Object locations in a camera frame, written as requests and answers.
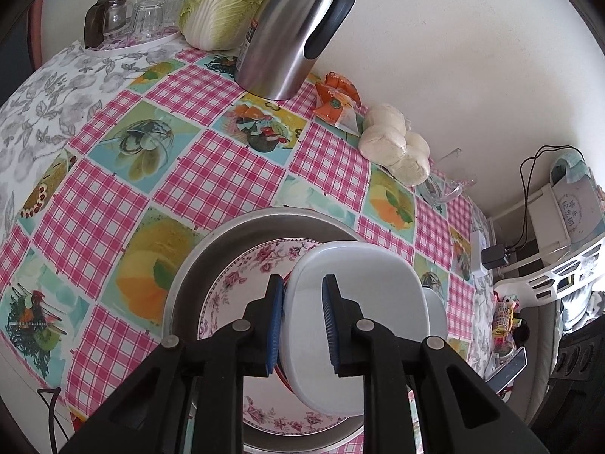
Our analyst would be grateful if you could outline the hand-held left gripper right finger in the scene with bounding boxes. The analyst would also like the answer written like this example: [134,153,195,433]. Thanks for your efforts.
[321,274,551,454]

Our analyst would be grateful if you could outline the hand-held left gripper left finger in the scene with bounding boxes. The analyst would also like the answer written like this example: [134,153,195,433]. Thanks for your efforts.
[59,274,287,454]

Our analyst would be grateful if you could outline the pink floral plate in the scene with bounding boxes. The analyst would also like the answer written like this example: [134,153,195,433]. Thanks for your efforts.
[197,239,379,436]

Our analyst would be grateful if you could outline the white bowl with red emblem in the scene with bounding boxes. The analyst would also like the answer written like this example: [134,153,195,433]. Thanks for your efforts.
[281,240,430,418]

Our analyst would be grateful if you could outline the stainless steel pan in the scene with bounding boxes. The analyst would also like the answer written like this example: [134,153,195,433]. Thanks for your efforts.
[163,208,426,454]

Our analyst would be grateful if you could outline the white power strip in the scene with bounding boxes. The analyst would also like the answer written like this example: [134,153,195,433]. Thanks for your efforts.
[470,229,487,277]

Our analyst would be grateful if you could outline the yellow patterned snack tube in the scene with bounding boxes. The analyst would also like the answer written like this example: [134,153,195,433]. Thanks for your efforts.
[492,305,513,348]

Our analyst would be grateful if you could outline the clear glass mug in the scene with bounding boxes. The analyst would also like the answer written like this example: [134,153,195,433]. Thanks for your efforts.
[418,149,476,206]

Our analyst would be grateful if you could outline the black charger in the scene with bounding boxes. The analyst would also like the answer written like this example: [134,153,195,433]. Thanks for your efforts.
[482,243,511,269]

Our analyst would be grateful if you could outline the smartphone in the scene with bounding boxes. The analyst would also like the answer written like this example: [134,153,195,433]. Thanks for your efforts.
[487,346,527,393]

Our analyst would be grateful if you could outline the bag of steamed buns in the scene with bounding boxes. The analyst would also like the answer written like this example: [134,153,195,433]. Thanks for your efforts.
[358,103,432,187]

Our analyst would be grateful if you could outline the pink plaid printed tablecloth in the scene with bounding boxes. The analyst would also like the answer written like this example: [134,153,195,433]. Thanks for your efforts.
[0,47,492,454]

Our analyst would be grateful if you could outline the orange snack packet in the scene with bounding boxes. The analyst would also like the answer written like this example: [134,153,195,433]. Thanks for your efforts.
[313,72,362,127]

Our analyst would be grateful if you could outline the white rack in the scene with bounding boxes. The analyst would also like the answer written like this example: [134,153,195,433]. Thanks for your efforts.
[492,182,605,301]

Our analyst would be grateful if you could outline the white and teal box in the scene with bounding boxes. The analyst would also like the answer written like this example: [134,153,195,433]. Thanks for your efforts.
[548,154,605,242]

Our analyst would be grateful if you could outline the stainless steel thermos jug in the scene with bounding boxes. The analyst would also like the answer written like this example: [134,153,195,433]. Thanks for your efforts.
[235,0,365,101]

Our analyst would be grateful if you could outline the white tray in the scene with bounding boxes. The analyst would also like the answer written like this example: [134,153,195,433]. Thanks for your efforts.
[82,28,184,55]

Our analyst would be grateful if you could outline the napa cabbage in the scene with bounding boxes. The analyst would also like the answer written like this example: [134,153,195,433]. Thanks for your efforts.
[178,0,274,52]

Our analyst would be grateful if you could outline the black charging cable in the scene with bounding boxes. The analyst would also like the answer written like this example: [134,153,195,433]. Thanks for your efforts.
[519,144,575,251]

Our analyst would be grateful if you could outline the thin black wire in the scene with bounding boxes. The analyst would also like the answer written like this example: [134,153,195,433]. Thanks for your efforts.
[38,387,81,454]

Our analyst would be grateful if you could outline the glass teapot with dark handle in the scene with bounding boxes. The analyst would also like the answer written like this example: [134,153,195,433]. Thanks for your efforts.
[84,0,135,50]

